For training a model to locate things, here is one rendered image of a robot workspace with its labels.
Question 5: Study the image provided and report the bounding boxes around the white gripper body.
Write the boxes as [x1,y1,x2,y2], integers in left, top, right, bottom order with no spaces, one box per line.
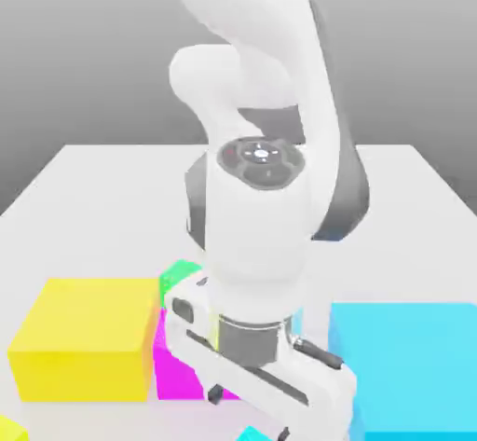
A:
[166,325,358,441]

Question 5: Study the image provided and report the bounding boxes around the small cyan cube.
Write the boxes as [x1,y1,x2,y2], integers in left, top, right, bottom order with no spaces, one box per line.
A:
[235,424,276,441]

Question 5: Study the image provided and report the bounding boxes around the small yellow cube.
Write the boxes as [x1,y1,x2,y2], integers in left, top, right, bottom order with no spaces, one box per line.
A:
[0,413,30,441]

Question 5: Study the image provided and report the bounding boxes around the large magenta box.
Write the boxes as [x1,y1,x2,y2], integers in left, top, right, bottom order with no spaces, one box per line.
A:
[151,307,240,402]

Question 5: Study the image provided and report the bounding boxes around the large cyan box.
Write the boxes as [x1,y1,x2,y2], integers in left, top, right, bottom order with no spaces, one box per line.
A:
[327,301,477,441]

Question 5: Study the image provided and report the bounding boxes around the large green box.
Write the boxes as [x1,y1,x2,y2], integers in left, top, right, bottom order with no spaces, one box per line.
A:
[158,259,205,309]

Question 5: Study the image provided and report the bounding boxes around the large yellow box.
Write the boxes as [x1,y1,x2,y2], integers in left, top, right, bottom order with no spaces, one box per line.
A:
[7,277,162,404]

